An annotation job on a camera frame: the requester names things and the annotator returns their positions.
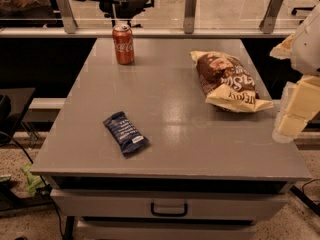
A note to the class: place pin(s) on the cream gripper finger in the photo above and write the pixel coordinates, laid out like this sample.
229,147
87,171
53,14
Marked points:
300,103
282,50

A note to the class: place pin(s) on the brown chip bag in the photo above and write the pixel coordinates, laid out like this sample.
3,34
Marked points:
226,83

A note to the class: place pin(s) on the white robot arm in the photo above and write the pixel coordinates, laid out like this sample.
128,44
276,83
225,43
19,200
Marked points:
305,47

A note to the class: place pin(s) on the blue rxbar blueberry wrapper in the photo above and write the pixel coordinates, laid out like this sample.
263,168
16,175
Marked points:
129,139

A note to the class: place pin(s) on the red coca-cola can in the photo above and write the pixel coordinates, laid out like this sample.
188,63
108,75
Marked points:
123,44

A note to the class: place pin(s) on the grey lower drawer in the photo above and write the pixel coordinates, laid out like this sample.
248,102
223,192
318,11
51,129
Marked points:
112,230

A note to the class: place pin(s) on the clear acrylic barrier panel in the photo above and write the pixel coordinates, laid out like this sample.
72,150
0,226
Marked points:
219,14

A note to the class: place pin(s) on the black side table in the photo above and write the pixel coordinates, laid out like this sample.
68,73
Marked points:
14,104

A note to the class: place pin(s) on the green crumpled wrapper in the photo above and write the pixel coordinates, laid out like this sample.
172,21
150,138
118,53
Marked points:
35,184

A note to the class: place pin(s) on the right metal bracket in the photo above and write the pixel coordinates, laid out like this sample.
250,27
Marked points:
268,22

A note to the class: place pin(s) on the metal bracket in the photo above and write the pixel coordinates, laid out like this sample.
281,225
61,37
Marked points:
189,16
68,20
268,22

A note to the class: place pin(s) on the middle metal bracket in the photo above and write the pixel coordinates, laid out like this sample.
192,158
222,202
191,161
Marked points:
189,16

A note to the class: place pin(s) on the left metal bracket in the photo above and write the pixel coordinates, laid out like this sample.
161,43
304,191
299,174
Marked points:
68,20

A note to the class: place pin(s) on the grey drawer with black handle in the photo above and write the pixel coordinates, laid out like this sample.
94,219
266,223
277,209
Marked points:
170,205

